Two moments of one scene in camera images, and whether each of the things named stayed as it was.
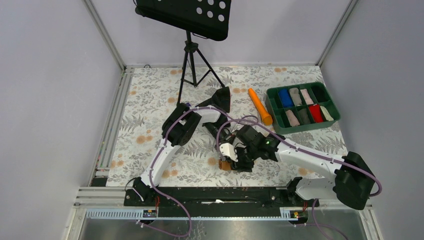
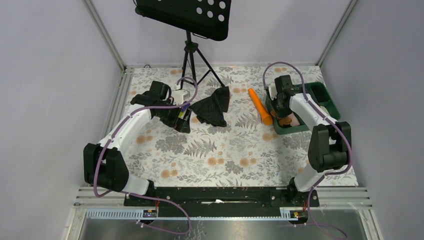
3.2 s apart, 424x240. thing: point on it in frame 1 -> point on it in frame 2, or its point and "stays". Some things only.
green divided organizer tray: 294,107 stays
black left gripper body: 219,133 -> 169,117
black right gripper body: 246,156 -> 281,111
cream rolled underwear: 326,114 stays
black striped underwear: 220,99 stays
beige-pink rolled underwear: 293,120 stays
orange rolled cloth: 266,117 stays
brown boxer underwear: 224,165 -> 283,120
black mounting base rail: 218,202 stays
